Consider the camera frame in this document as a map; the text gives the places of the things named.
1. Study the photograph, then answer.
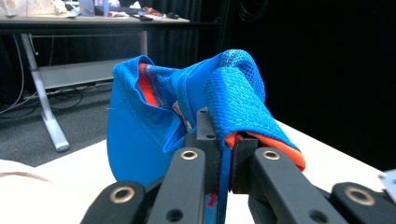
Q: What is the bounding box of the desk with white metal legs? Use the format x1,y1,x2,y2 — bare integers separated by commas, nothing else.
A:
0,13,191,153

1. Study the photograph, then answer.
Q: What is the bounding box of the pile of pale bags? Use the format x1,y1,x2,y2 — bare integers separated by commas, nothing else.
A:
0,0,78,19

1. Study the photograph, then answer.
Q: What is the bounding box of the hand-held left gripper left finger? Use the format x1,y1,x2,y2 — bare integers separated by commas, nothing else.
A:
185,106,220,193

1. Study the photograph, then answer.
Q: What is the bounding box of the white cable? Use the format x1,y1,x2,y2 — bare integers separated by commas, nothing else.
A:
0,33,39,116

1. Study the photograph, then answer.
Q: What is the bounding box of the black floor cable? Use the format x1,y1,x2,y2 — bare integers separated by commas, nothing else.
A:
46,81,114,110

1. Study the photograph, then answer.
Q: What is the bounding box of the beige cap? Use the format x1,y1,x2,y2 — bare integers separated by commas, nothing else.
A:
0,158,78,224

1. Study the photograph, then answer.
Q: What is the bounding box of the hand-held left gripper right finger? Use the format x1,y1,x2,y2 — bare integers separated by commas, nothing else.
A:
231,133,259,194

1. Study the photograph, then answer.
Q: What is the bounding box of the blue cap with orange trim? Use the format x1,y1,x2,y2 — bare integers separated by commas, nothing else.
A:
106,49,307,224

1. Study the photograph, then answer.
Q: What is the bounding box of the coiled black cable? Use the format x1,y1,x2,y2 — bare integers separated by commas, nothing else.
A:
238,0,271,23

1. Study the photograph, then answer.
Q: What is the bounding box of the black and orange device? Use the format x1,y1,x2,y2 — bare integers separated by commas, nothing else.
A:
136,7,164,21

